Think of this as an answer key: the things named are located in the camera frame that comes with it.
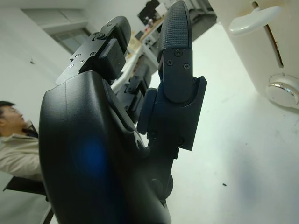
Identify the silver toaster dial knob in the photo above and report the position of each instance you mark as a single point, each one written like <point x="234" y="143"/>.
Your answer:
<point x="280" y="93"/>

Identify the person in beige jacket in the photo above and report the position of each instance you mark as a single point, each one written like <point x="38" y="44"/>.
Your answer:
<point x="18" y="154"/>

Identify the white toaster lever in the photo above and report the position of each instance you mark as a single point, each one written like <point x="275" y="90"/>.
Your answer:
<point x="252" y="23"/>

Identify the cluttered workbench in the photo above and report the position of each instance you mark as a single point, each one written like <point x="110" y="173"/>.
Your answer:
<point x="149" y="35"/>

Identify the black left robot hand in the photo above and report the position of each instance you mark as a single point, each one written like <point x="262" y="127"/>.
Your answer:
<point x="93" y="151"/>

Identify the white two-slot toaster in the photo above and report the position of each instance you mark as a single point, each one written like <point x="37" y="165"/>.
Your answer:
<point x="252" y="58"/>

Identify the black monitor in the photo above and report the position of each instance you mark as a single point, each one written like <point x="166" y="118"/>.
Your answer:
<point x="149" y="11"/>

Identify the black office chair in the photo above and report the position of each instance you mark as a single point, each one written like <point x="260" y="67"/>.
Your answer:
<point x="23" y="186"/>

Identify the grey framed window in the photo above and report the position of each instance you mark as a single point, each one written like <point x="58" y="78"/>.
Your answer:
<point x="67" y="35"/>

